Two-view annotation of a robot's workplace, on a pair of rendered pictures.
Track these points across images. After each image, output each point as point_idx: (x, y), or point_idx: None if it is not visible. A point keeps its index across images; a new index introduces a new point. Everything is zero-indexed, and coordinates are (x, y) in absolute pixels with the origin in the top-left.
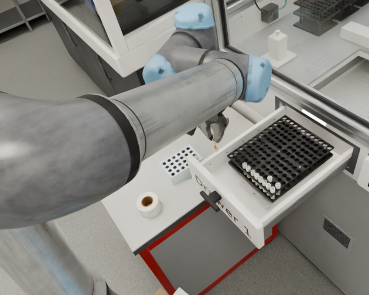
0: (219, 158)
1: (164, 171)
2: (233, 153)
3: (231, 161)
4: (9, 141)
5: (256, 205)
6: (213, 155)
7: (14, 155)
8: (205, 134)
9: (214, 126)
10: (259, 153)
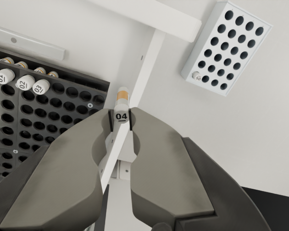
0: (132, 85)
1: (250, 13)
2: (96, 107)
3: (106, 90)
4: None
5: None
6: (140, 79)
7: None
8: (145, 120)
9: (57, 193)
10: (46, 131)
